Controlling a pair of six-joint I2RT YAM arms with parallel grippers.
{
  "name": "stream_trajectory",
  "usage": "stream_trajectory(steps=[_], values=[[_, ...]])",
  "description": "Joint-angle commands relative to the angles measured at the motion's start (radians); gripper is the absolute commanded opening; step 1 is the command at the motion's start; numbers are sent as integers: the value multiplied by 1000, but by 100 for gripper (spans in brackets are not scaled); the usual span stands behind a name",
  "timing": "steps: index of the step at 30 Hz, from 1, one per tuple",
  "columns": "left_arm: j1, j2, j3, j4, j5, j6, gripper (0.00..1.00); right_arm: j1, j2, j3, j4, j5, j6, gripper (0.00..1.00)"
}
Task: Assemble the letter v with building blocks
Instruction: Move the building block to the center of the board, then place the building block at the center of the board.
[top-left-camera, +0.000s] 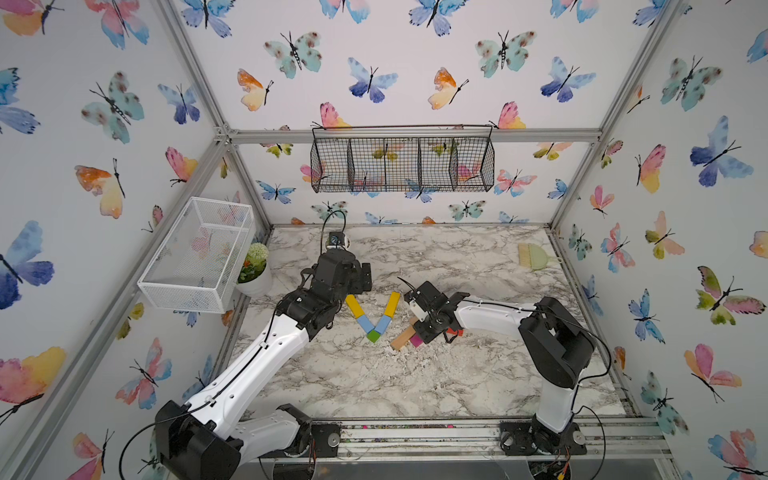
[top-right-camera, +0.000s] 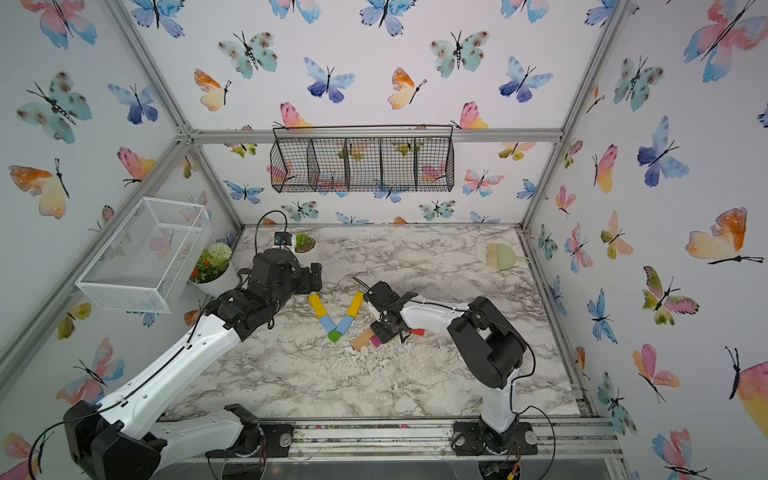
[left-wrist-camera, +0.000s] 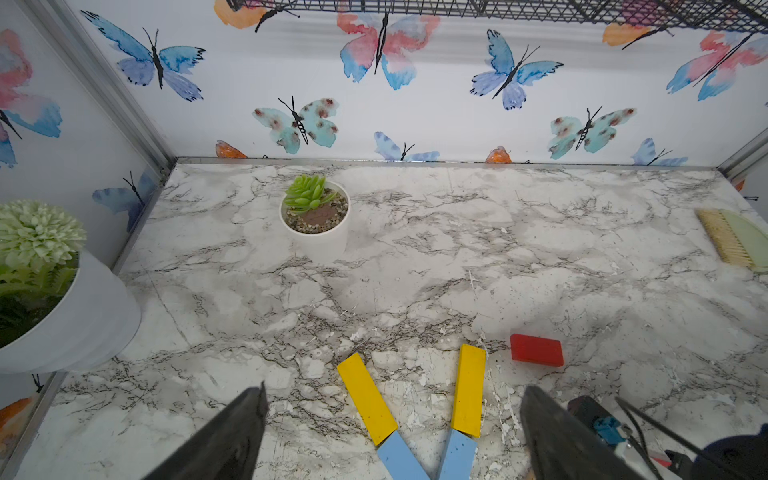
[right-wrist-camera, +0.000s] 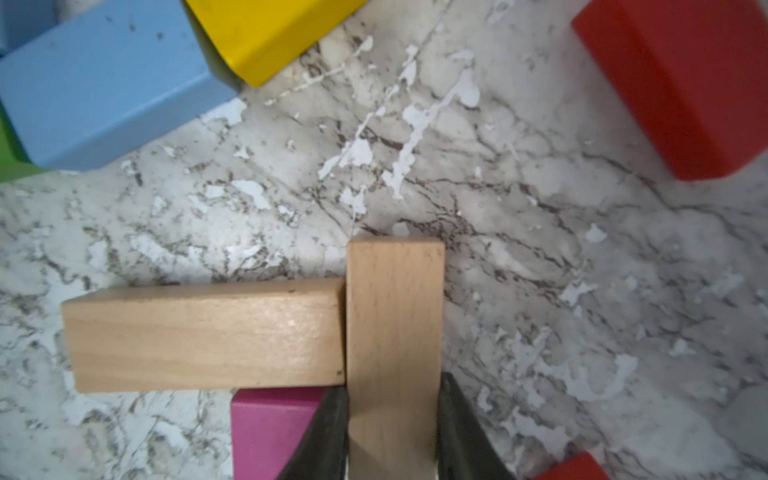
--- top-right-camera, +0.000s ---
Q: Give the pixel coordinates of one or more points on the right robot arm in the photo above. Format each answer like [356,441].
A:
[491,348]

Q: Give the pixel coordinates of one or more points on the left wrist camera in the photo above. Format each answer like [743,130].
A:
[283,239]

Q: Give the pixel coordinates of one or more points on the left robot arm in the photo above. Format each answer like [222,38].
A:
[118,437]

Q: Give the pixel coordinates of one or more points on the small potted succulent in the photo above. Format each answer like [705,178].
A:
[304,244]

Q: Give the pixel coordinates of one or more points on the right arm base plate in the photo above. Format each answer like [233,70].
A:
[476,439]

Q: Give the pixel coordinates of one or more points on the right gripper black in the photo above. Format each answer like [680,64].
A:
[378,332]

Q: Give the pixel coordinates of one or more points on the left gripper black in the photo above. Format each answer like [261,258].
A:
[303,275]

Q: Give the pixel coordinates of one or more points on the yellow block long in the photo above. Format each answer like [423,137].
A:
[317,306]
[356,304]

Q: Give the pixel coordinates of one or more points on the blue block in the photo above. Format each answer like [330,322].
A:
[345,324]
[327,324]

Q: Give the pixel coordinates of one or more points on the natural wood block lower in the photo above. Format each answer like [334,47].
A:
[362,340]

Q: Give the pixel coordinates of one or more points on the green small block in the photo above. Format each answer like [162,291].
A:
[335,335]

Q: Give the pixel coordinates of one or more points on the white pot flowering plant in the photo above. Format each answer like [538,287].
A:
[214,273]

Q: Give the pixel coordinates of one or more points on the aluminium front rail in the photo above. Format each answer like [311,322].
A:
[328,440]

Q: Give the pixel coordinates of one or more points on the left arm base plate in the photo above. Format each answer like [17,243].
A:
[267,440]

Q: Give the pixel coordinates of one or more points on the white mesh wall basket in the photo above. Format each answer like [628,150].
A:
[148,260]

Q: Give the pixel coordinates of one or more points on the green hand brush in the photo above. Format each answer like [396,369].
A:
[502,257]

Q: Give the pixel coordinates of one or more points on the black wire wall basket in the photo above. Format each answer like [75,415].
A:
[363,159]

